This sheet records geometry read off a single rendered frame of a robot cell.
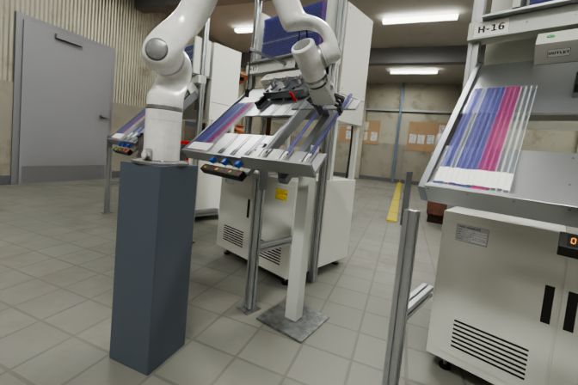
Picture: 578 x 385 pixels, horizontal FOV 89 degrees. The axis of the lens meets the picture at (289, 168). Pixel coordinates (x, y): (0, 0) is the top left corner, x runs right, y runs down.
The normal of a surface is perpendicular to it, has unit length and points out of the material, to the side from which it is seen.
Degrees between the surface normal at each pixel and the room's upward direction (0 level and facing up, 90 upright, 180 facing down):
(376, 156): 90
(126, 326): 90
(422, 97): 90
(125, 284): 90
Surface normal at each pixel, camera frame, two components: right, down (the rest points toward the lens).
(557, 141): -0.37, 0.03
